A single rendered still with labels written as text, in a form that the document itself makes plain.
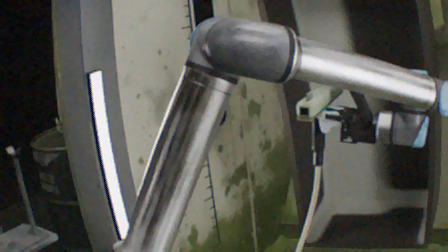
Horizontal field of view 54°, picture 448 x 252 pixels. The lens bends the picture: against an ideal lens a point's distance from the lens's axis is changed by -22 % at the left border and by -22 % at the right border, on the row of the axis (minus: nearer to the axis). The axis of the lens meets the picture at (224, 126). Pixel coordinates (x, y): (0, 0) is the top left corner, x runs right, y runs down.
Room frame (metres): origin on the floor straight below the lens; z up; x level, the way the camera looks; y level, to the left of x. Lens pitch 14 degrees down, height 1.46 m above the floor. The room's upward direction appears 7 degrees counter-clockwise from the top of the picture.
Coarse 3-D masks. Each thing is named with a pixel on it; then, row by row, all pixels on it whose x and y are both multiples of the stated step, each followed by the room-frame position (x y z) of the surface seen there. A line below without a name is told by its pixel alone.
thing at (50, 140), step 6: (54, 132) 2.75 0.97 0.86; (60, 132) 2.74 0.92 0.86; (42, 138) 2.64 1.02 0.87; (48, 138) 2.63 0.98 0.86; (54, 138) 2.62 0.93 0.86; (60, 138) 2.59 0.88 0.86; (36, 144) 2.50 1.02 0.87; (42, 144) 2.51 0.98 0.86; (48, 144) 2.49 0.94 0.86; (54, 144) 2.47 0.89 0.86; (60, 144) 2.46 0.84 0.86
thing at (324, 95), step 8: (320, 88) 1.47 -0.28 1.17; (328, 88) 1.47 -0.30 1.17; (336, 88) 1.50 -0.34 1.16; (312, 96) 1.37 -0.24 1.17; (320, 96) 1.39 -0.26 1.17; (328, 96) 1.43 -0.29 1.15; (336, 96) 1.52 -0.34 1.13; (304, 104) 1.33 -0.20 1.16; (312, 104) 1.32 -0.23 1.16; (320, 104) 1.37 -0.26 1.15; (312, 112) 1.32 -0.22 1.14; (320, 112) 1.37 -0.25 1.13; (304, 120) 1.33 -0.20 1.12; (312, 128) 1.43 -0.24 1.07; (320, 128) 1.42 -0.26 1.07; (312, 136) 1.43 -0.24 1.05; (320, 136) 1.42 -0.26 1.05; (312, 144) 1.43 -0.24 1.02; (320, 144) 1.42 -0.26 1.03; (320, 152) 1.43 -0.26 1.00; (320, 160) 1.43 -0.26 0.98
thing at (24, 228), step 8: (24, 224) 1.56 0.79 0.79; (8, 232) 1.48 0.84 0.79; (16, 232) 1.48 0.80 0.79; (24, 232) 1.48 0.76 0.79; (0, 240) 1.40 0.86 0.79; (8, 240) 1.40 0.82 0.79; (48, 240) 1.42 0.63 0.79; (56, 240) 1.45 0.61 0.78; (32, 248) 1.34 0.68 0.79; (40, 248) 1.37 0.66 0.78
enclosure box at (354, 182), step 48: (288, 0) 1.94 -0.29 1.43; (336, 0) 1.92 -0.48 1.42; (384, 0) 1.81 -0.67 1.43; (384, 48) 1.86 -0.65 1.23; (432, 48) 1.53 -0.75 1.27; (288, 96) 1.83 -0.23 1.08; (288, 144) 1.79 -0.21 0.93; (336, 144) 2.09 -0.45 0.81; (384, 144) 1.96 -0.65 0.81; (432, 144) 1.49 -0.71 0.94; (336, 192) 2.14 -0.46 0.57; (384, 192) 2.01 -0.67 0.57; (432, 192) 1.52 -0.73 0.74; (336, 240) 1.84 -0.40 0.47; (384, 240) 1.73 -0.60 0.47
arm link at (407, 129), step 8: (400, 112) 1.29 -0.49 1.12; (392, 120) 1.29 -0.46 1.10; (400, 120) 1.28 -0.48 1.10; (408, 120) 1.25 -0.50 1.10; (416, 120) 1.24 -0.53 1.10; (424, 120) 1.24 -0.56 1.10; (392, 128) 1.28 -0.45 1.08; (400, 128) 1.26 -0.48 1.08; (408, 128) 1.25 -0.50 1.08; (416, 128) 1.24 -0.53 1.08; (424, 128) 1.23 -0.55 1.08; (392, 136) 1.28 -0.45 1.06; (400, 136) 1.26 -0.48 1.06; (408, 136) 1.25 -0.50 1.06; (416, 136) 1.24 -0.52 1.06; (424, 136) 1.23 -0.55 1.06; (400, 144) 1.28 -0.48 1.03; (408, 144) 1.26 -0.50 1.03; (416, 144) 1.25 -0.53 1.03
